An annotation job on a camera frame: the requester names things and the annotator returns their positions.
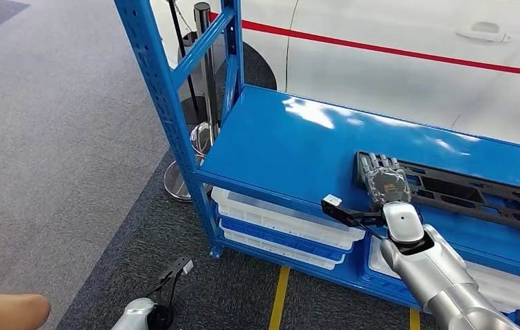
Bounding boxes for black plastic panel part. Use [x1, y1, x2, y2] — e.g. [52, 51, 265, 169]
[355, 151, 520, 237]

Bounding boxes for blue plastic bin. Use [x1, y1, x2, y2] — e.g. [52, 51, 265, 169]
[359, 239, 429, 311]
[218, 216, 354, 264]

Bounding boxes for white car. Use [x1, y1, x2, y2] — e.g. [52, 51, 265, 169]
[150, 0, 520, 153]

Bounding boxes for blue metal shelf rack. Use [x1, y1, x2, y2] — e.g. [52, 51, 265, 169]
[113, 0, 520, 330]

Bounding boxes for clear plastic bin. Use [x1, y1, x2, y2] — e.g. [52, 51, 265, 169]
[368, 234, 520, 315]
[210, 186, 366, 252]
[222, 228, 346, 271]

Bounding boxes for seated person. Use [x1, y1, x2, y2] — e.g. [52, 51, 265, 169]
[0, 294, 52, 330]

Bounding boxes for red barrier belt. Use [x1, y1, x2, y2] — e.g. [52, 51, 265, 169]
[210, 11, 520, 79]

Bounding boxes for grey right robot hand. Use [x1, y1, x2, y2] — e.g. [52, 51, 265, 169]
[360, 153, 412, 211]

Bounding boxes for chrome stanchion post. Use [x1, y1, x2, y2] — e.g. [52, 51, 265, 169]
[167, 0, 213, 126]
[163, 2, 221, 203]

